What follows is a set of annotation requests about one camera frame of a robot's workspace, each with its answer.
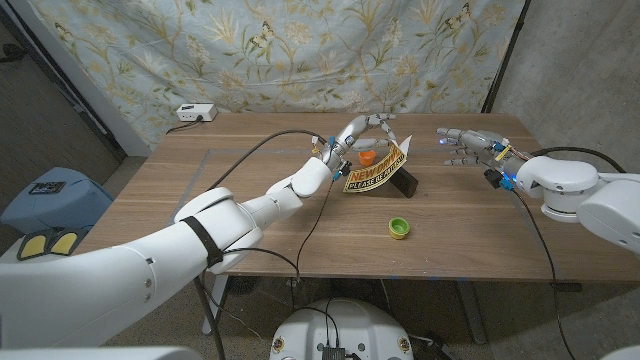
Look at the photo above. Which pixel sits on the grey metal table leg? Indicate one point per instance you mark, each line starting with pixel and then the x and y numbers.
pixel 222 300
pixel 472 315

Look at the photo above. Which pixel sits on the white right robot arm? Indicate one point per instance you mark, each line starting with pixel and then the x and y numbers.
pixel 575 185

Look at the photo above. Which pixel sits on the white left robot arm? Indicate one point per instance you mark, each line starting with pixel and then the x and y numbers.
pixel 150 270

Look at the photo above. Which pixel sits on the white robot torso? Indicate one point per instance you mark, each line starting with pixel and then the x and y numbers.
pixel 345 325

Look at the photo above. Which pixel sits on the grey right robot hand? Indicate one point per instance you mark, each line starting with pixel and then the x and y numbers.
pixel 482 142

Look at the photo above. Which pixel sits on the white power box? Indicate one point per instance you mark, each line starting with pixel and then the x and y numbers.
pixel 196 112

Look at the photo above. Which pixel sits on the blue plastic bin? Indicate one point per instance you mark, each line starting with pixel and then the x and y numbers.
pixel 75 200

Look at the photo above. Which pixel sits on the yellow new driver bumper sticker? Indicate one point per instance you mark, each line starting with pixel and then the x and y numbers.
pixel 375 175

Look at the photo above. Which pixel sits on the floral backdrop cloth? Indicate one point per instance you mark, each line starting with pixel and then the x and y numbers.
pixel 325 50

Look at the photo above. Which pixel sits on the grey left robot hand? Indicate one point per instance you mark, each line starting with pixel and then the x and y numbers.
pixel 350 137

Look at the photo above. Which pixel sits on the green plastic cup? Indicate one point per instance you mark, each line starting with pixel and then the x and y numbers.
pixel 399 228

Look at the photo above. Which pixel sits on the black package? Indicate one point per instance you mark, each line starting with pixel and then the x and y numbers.
pixel 407 184

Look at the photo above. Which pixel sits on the black backdrop pole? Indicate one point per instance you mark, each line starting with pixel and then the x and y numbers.
pixel 502 60

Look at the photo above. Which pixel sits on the orange plastic cup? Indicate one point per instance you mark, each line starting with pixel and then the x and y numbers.
pixel 366 159

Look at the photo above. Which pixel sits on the black yellow foot pedal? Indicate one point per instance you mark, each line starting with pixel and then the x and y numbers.
pixel 35 245

